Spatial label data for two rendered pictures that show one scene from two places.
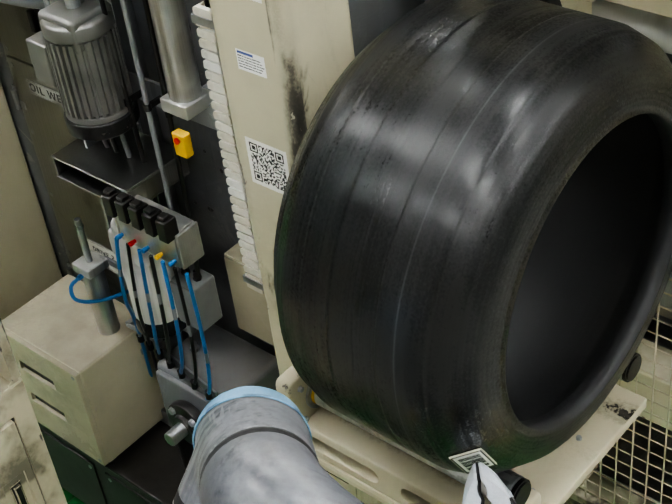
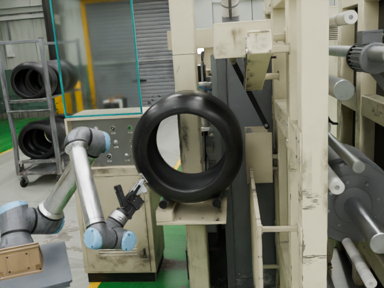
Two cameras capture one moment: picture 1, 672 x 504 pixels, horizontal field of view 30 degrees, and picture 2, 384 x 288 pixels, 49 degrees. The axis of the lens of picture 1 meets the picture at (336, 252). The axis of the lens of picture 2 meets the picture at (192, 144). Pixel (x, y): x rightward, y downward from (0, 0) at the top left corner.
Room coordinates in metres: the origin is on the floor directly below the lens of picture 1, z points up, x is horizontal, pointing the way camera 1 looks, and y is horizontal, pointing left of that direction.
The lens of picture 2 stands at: (-0.12, -1.91, 1.69)
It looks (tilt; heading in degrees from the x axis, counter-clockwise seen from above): 13 degrees down; 51
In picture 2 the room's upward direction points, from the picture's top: 4 degrees counter-clockwise
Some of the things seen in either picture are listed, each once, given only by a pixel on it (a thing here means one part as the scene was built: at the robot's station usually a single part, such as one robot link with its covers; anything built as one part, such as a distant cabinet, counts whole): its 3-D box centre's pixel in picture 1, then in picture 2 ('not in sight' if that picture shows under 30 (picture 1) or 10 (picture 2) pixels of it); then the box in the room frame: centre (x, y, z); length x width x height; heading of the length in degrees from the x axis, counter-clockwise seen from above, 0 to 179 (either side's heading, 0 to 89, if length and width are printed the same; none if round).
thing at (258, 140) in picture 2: not in sight; (258, 154); (1.70, -0.28, 1.05); 0.20 x 0.15 x 0.30; 45
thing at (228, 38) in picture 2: not in sight; (240, 40); (1.39, -0.47, 1.71); 0.61 x 0.25 x 0.15; 45
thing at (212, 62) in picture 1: (244, 154); not in sight; (1.48, 0.11, 1.19); 0.05 x 0.04 x 0.48; 135
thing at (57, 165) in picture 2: not in sight; (50, 108); (2.10, 3.99, 0.96); 1.36 x 0.71 x 1.92; 41
